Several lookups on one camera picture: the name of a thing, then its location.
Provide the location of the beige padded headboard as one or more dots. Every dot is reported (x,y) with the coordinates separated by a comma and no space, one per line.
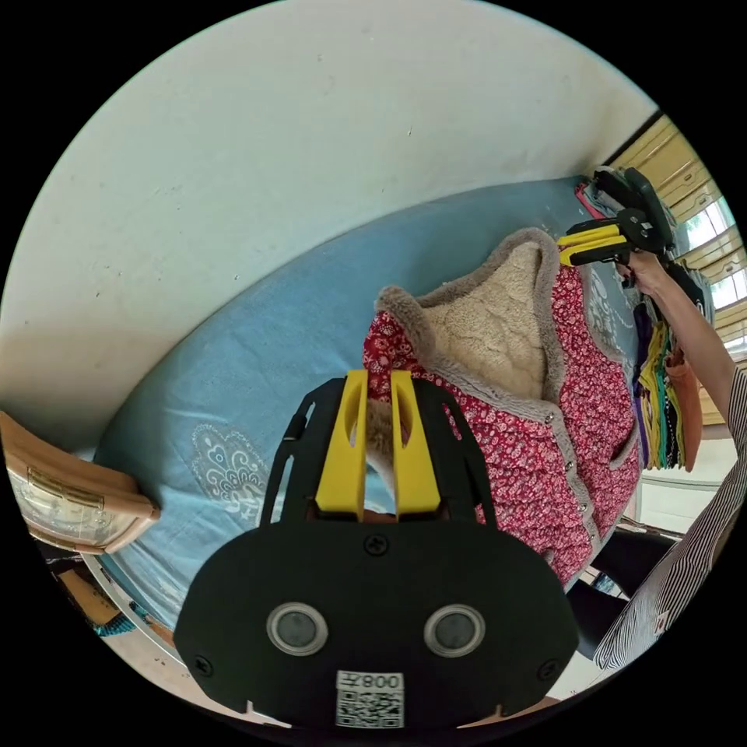
(76,484)

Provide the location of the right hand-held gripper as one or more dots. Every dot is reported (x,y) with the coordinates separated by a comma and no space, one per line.
(648,213)

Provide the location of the window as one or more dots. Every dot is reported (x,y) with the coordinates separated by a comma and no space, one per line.
(723,274)

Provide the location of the yellow wooden cupboard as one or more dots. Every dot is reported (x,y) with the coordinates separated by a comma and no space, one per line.
(659,152)

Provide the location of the bed with blue sheet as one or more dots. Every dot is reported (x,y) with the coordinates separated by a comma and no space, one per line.
(233,362)

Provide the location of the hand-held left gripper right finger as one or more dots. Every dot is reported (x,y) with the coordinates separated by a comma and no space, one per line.
(412,467)

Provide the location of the person's body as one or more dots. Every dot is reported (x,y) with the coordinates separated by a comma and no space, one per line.
(671,583)

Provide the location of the red floral fleece-lined jacket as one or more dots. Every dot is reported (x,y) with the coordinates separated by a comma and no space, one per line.
(525,432)

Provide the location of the person's right hand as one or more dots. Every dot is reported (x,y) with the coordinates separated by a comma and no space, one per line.
(650,277)

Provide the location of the person's right forearm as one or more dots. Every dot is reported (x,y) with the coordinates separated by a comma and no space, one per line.
(694,338)

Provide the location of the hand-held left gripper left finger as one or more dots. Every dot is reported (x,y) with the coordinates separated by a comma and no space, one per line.
(341,455)

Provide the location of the pile of clothes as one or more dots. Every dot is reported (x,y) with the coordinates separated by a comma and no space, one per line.
(665,402)

